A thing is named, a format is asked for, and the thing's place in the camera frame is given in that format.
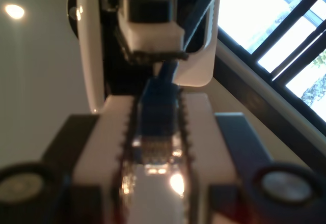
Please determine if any black-framed window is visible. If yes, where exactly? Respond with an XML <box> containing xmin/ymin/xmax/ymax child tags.
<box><xmin>215</xmin><ymin>0</ymin><xmax>326</xmax><ymax>133</ymax></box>

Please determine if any round ceiling light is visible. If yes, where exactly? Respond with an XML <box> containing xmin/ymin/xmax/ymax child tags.
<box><xmin>4</xmin><ymin>4</ymin><xmax>26</xmax><ymax>20</ymax></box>

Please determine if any blue network cable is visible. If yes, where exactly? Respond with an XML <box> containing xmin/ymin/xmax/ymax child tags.
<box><xmin>131</xmin><ymin>60</ymin><xmax>184</xmax><ymax>178</ymax></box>

